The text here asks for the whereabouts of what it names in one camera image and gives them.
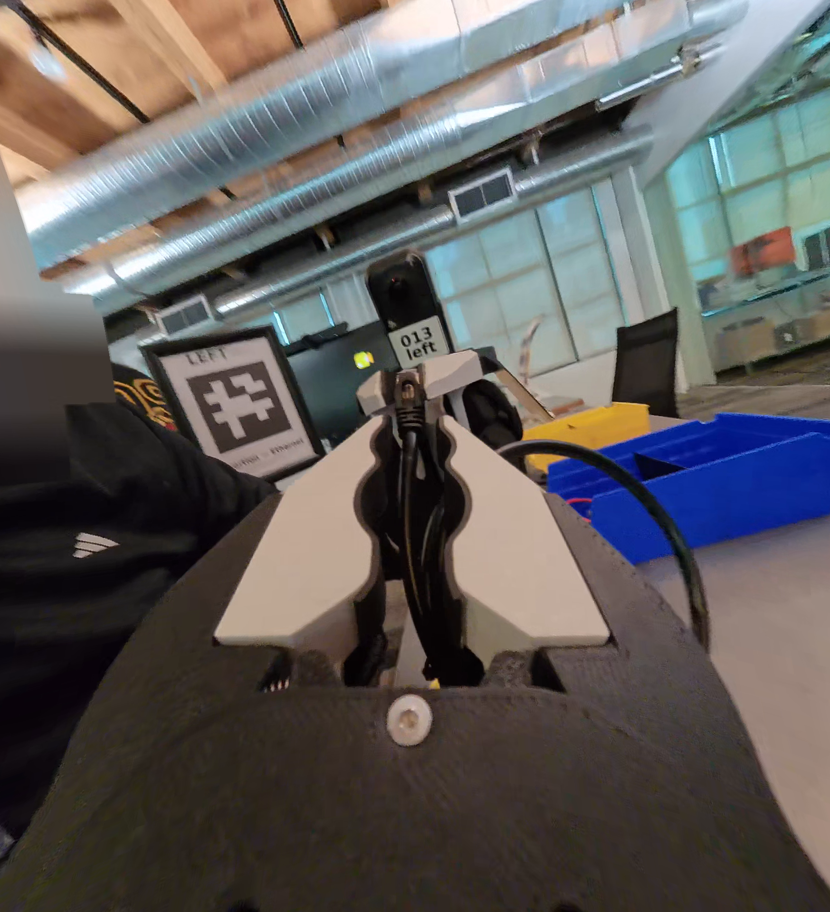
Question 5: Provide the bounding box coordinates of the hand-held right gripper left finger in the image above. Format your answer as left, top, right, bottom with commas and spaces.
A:
214, 415, 396, 686

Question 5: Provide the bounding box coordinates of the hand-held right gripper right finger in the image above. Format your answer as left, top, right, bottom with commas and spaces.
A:
436, 415, 613, 686

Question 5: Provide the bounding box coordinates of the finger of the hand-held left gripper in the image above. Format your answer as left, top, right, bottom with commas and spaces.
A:
420, 348, 485, 398
355, 369, 403, 419

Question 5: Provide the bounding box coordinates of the black ethernet cable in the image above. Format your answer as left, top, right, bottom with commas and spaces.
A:
374, 370, 713, 690

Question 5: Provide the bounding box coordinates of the blue plastic bin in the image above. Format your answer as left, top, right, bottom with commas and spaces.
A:
545, 412, 830, 567

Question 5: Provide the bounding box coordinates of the white air vent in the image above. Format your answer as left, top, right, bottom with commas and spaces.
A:
448, 166, 517, 225
153, 294, 214, 337

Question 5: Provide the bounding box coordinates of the yellow plastic box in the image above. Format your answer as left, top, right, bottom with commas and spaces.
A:
520, 401, 652, 473

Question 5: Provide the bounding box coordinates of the black office chair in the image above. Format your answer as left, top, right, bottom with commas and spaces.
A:
611, 306, 682, 419

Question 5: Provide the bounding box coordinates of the red-backed screen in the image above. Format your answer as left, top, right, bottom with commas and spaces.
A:
730, 225, 796, 276

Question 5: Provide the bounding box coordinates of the black wall monitor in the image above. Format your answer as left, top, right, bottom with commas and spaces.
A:
281, 319, 396, 447

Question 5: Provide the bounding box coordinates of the silver ventilation duct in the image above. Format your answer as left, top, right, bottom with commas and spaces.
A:
16, 0, 751, 272
62, 124, 654, 322

